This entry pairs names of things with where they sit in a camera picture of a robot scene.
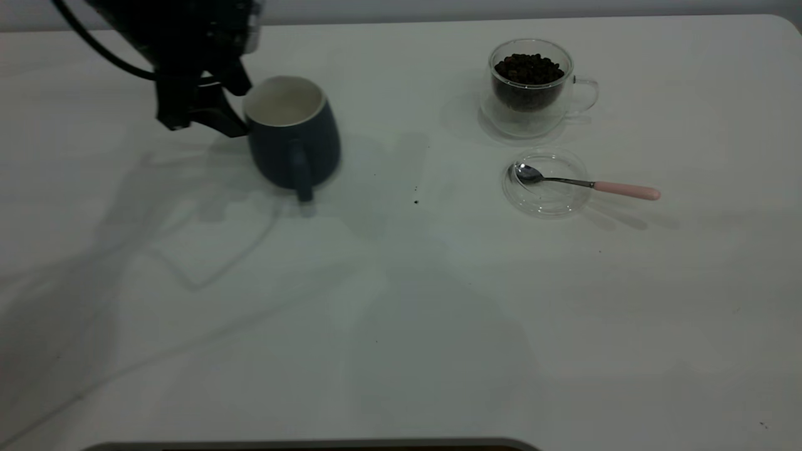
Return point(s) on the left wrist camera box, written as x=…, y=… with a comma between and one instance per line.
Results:
x=254, y=28

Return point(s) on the dark grey ceramic mug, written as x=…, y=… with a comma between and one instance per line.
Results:
x=319, y=147

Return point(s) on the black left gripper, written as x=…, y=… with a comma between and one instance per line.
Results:
x=182, y=37

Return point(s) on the clear glass saucer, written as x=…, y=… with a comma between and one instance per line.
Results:
x=551, y=203

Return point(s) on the heap of coffee beans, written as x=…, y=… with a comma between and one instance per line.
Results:
x=529, y=72

